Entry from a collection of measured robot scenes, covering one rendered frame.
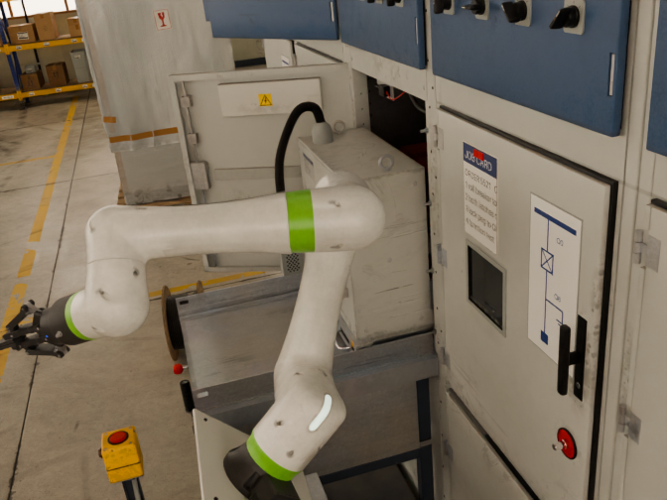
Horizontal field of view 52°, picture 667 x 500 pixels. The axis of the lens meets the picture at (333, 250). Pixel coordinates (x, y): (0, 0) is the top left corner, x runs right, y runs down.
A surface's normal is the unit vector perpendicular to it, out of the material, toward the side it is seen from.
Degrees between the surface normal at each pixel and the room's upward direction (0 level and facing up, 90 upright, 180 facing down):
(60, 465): 0
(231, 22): 90
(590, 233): 90
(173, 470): 0
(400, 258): 90
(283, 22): 90
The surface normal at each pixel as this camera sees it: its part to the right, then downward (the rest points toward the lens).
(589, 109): -0.96, 0.20
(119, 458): 0.28, 0.37
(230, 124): -0.17, 0.42
